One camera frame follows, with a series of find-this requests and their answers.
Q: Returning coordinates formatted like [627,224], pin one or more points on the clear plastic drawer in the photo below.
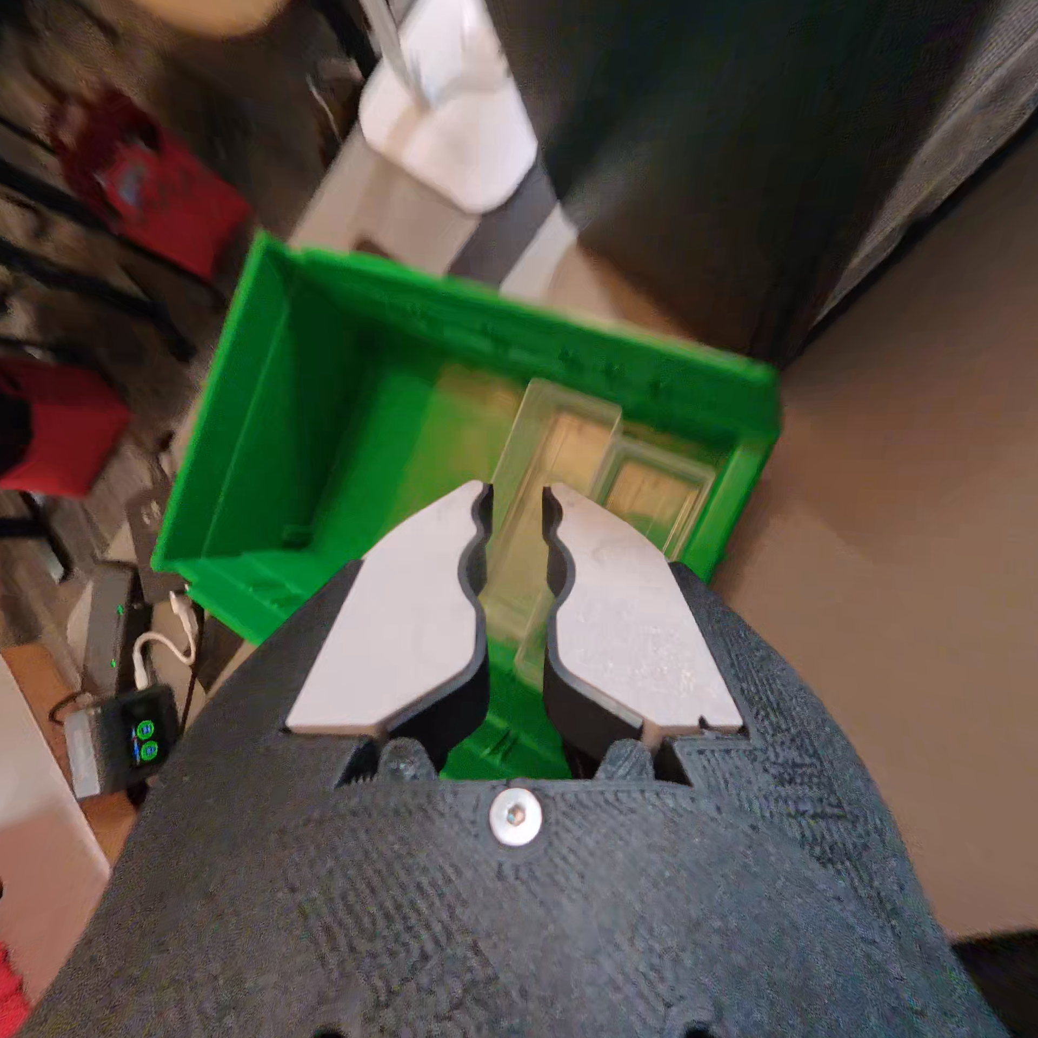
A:
[519,503]
[657,495]

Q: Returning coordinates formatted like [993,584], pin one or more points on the green plastic bin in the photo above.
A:
[324,365]

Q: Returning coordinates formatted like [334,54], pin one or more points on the red cloth bundle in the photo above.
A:
[65,430]

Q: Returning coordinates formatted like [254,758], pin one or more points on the white metal stand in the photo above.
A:
[454,138]

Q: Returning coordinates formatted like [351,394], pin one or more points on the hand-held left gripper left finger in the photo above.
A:
[389,641]

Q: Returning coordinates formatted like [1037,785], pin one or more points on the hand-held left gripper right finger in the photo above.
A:
[641,641]

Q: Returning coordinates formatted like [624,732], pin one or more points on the red bag with blue print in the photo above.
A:
[178,195]

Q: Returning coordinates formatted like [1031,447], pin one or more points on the black power box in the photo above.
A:
[109,624]

